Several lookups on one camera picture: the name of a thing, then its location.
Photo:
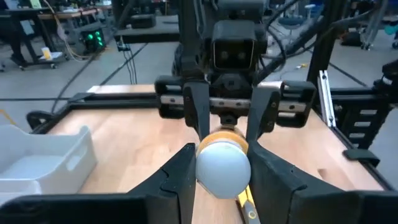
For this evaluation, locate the silver arm base bracket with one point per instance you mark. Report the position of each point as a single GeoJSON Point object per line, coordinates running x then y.
{"type": "Point", "coordinates": [326, 96]}

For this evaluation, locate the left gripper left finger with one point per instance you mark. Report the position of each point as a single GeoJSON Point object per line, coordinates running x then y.
{"type": "Point", "coordinates": [93, 208]}

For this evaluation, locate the blue office chair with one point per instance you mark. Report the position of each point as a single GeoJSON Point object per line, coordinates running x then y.
{"type": "Point", "coordinates": [292, 21]}

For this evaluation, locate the white plastic storage bin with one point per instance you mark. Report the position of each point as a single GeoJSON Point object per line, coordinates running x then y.
{"type": "Point", "coordinates": [15, 191]}
{"type": "Point", "coordinates": [46, 168]}

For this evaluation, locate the black metal table frame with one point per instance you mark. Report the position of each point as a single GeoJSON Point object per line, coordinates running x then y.
{"type": "Point", "coordinates": [109, 104]}

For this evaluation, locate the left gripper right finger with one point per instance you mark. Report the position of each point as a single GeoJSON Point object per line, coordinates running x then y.
{"type": "Point", "coordinates": [311, 208]}

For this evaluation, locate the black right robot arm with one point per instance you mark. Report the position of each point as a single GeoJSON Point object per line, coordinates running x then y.
{"type": "Point", "coordinates": [192, 37]}

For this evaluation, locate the yellow cup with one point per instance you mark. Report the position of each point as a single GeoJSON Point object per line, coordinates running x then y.
{"type": "Point", "coordinates": [46, 53]}

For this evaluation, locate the black box green lights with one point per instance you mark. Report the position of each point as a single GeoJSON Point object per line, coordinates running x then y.
{"type": "Point", "coordinates": [93, 40]}

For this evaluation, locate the black table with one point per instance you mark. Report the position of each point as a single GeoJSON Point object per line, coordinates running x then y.
{"type": "Point", "coordinates": [146, 32]}

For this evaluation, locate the dark wheeled work desk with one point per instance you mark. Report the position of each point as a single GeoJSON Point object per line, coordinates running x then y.
{"type": "Point", "coordinates": [15, 14]}

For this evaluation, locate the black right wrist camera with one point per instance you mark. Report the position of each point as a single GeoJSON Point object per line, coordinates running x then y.
{"type": "Point", "coordinates": [233, 46]}

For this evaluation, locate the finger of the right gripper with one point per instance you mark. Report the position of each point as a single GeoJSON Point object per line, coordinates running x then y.
{"type": "Point", "coordinates": [197, 109]}
{"type": "Point", "coordinates": [264, 109]}

